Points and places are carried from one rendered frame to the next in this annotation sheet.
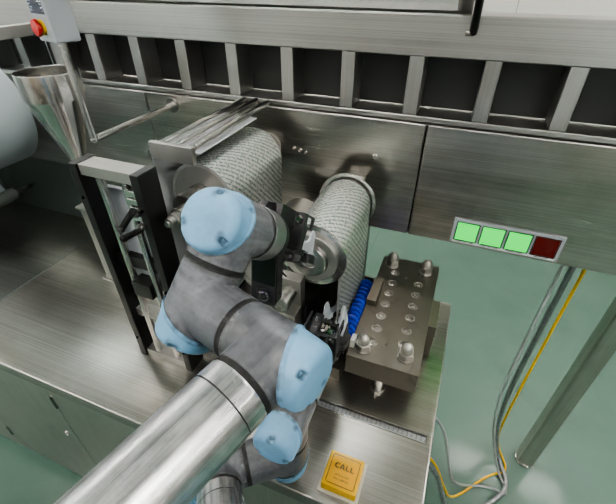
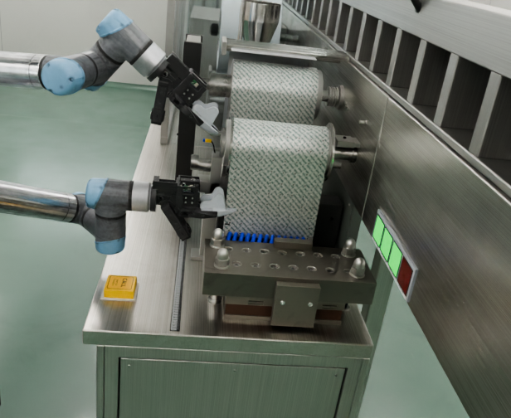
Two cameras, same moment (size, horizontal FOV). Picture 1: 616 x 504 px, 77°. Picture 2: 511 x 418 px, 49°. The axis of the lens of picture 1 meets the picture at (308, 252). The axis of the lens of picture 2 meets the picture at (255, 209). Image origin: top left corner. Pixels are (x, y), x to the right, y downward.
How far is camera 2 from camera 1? 1.23 m
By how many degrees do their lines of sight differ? 53
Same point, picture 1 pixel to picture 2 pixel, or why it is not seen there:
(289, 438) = (93, 187)
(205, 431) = (18, 58)
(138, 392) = not seen: hidden behind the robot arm
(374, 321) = (254, 248)
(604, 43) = (464, 29)
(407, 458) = (151, 321)
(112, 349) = not seen: hidden behind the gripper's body
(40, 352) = (153, 167)
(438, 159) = (386, 136)
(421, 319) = (278, 272)
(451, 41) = (411, 17)
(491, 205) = (395, 202)
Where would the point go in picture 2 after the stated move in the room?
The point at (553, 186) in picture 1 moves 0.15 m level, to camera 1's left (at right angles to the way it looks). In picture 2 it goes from (422, 192) to (372, 162)
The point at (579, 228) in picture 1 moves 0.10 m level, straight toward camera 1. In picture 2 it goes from (425, 260) to (367, 247)
